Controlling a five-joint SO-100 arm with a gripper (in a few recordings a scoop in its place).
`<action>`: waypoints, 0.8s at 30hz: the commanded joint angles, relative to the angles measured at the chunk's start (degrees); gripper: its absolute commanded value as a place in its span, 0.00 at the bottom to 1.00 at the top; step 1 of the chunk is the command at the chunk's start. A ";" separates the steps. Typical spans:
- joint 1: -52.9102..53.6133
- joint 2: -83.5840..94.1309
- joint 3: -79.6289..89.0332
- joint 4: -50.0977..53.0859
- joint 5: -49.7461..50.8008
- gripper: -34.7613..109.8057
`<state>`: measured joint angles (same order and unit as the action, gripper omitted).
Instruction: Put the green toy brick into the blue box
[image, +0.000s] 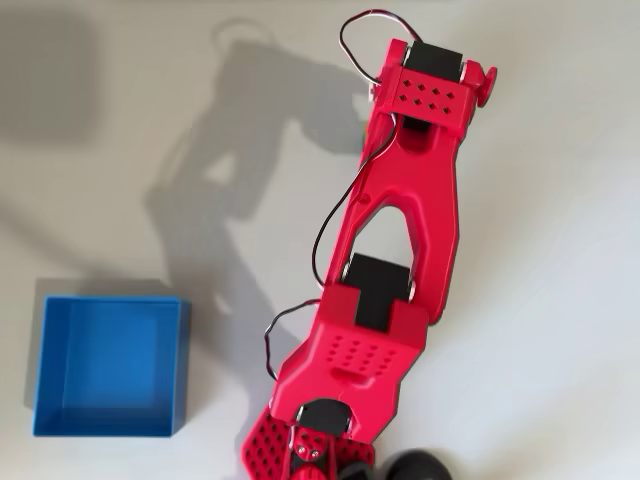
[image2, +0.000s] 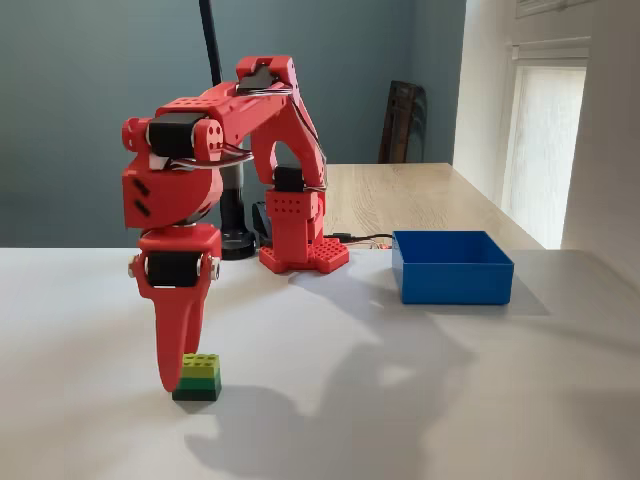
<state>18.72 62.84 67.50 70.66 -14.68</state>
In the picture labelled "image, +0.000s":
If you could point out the red robot arm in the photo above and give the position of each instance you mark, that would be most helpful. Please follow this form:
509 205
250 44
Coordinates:
400 175

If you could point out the blue box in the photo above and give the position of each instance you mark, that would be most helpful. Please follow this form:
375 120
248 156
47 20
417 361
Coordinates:
110 365

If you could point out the black round base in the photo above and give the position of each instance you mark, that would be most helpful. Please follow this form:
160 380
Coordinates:
417 467

